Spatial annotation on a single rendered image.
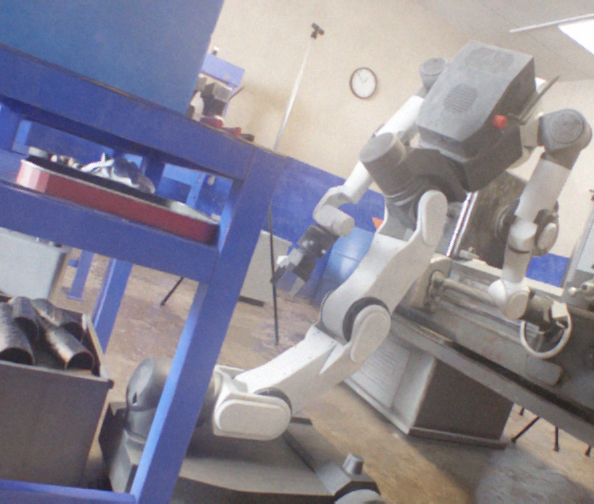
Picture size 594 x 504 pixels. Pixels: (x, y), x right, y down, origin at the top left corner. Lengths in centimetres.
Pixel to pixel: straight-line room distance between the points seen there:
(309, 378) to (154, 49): 89
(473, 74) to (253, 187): 81
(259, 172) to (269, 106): 483
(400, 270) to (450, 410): 144
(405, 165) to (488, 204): 146
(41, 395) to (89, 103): 69
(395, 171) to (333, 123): 463
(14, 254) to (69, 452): 106
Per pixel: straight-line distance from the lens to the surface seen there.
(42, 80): 91
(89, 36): 92
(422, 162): 149
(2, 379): 133
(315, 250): 164
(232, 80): 513
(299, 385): 146
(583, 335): 209
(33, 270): 229
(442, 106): 157
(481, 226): 287
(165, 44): 93
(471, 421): 298
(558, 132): 157
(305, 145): 593
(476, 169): 157
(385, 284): 150
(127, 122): 92
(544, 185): 161
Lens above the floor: 76
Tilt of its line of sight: 4 degrees down
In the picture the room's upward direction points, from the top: 19 degrees clockwise
